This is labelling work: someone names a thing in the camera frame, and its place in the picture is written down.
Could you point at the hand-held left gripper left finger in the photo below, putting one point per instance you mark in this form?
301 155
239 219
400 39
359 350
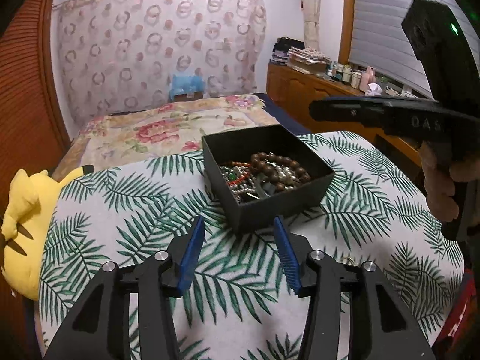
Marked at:
191 255

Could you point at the circle-patterned curtain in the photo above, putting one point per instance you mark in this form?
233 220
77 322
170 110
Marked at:
150 37

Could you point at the wooden louvered wardrobe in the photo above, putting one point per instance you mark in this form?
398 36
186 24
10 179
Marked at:
22 101

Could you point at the grey window blind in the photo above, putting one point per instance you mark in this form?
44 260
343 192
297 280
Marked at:
386 26

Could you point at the leaf-print tablecloth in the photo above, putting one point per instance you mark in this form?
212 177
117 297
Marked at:
232 307

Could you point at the wooden window frame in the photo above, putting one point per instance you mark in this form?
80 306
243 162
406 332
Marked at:
347 15

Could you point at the red plastic object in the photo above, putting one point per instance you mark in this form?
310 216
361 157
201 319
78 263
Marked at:
459 315

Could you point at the tissue box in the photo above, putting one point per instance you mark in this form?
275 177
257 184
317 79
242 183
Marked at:
374 89

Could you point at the cream side curtain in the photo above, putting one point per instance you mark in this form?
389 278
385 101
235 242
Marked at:
312 7

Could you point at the pink bottle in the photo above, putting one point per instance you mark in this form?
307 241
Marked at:
369 78

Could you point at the yellow plush toy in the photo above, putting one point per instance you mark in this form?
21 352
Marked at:
26 232

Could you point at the person's right hand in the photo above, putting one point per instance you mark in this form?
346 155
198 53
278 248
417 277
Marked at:
437 187

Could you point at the stack of patterned folded cloths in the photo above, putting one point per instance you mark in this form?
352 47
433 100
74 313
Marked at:
309 60

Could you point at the group of small bottles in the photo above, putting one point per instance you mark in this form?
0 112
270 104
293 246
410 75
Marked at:
347 75

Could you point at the stack of dark folded clothes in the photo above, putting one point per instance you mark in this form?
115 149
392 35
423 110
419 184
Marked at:
285 48

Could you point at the small brown box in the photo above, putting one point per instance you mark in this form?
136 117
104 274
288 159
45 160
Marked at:
189 96

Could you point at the wooden cabinet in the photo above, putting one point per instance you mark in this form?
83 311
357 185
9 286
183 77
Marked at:
296 90

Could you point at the navy blue bed sheet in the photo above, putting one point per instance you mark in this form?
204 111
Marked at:
285 112

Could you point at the floral blanket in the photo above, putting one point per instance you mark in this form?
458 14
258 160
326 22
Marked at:
150 127

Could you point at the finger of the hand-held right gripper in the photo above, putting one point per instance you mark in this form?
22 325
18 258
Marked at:
397 99
348 111

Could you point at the white power strip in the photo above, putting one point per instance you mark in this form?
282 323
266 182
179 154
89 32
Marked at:
401 92

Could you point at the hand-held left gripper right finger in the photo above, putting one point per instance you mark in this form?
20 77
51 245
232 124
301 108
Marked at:
287 258

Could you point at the black square box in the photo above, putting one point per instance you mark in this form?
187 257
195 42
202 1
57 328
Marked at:
277 212

